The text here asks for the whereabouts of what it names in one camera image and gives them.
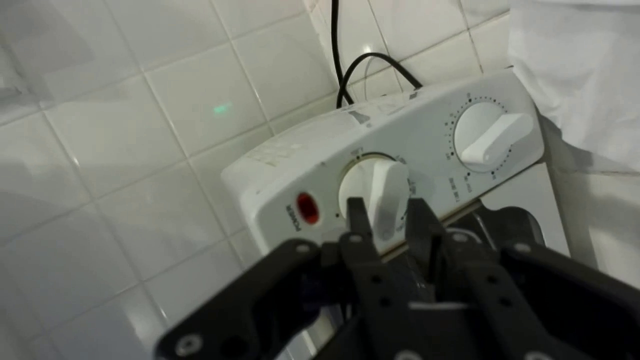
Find large white cloth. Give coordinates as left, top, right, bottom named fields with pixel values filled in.
left=507, top=0, right=640, bottom=176

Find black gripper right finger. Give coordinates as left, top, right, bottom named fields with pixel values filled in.
left=407, top=199, right=640, bottom=360

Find white oven timer knob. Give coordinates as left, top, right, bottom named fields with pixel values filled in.
left=452, top=98, right=537, bottom=176

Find white toaster oven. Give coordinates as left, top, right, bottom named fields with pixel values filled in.
left=221, top=68, right=575, bottom=360

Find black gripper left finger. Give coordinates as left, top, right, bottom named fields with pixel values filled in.
left=154, top=196, right=428, bottom=360

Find black oven power cable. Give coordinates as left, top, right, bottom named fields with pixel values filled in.
left=330, top=0, right=425, bottom=109

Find red oven indicator light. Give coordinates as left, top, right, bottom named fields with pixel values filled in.
left=295, top=191, right=321, bottom=227

